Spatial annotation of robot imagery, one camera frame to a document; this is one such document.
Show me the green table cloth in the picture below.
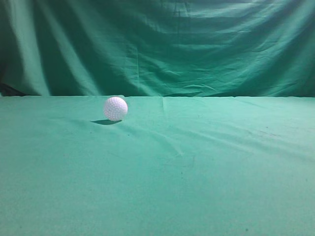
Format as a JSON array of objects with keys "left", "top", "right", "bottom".
[{"left": 0, "top": 96, "right": 315, "bottom": 236}]

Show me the white dimpled ball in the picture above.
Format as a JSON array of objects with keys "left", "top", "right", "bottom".
[{"left": 103, "top": 96, "right": 128, "bottom": 121}]

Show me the green backdrop cloth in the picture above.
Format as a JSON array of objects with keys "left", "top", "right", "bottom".
[{"left": 0, "top": 0, "right": 315, "bottom": 97}]

